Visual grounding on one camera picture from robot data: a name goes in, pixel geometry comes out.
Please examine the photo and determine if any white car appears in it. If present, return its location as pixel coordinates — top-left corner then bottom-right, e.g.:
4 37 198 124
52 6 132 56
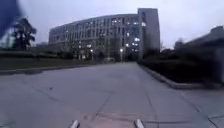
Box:
102 57 116 64

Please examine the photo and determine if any street lamp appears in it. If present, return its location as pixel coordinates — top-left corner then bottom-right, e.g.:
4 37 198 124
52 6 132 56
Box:
118 48 124 63

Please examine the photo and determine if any large curved building with tower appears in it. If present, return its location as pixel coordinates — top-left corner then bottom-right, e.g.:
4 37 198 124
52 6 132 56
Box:
48 7 161 63

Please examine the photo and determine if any grey concrete slab road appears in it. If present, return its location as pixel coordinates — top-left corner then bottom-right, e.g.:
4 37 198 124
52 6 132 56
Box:
0 61 224 128

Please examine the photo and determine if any grey concrete kerb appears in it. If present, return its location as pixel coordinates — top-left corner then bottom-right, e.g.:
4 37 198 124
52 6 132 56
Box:
138 63 222 90
0 63 101 76

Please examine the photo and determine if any robot's own part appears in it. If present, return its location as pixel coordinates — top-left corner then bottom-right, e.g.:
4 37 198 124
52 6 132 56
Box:
133 118 146 128
68 119 81 128

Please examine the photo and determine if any dark trimmed hedge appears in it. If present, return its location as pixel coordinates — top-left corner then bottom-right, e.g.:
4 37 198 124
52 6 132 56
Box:
137 49 224 85

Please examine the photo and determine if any grass strip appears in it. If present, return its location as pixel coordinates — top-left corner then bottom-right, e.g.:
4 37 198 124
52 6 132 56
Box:
0 56 98 71

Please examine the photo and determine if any tree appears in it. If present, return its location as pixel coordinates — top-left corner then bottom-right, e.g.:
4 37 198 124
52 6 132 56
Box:
11 17 38 51

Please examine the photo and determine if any low grey building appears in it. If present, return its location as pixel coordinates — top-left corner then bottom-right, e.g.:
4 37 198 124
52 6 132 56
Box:
174 25 224 56

